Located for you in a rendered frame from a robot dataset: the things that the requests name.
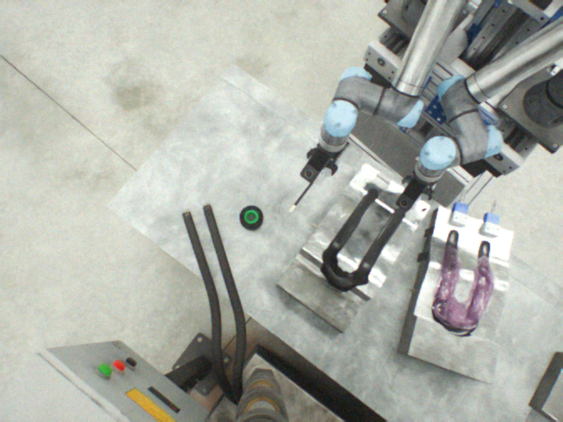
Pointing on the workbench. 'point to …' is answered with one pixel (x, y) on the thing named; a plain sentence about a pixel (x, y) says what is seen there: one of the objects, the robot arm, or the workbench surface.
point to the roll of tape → (251, 214)
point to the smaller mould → (550, 391)
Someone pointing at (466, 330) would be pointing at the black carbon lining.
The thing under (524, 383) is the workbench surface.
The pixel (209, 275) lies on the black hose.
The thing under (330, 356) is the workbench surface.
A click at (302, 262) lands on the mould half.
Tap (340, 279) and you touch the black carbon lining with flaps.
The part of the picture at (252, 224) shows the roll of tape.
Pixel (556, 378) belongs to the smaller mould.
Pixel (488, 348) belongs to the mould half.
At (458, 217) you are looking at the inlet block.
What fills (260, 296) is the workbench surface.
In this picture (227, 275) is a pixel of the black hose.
